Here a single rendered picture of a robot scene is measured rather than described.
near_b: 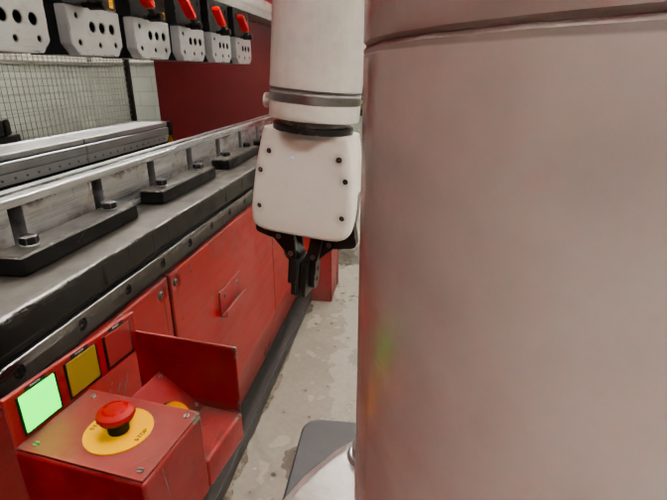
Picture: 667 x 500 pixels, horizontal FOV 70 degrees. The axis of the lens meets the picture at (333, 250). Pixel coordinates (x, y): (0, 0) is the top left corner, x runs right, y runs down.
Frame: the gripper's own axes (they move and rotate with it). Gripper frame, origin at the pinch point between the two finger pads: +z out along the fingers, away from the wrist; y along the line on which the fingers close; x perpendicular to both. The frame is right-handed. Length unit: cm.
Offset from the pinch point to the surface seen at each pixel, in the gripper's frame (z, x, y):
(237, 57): -19, 108, -62
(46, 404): 16.5, -10.8, -25.2
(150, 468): 17.7, -13.5, -10.2
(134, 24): -24, 48, -55
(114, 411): 15.3, -10.2, -16.7
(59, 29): -22, 27, -54
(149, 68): 17, 635, -477
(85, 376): 16.8, -5.1, -25.1
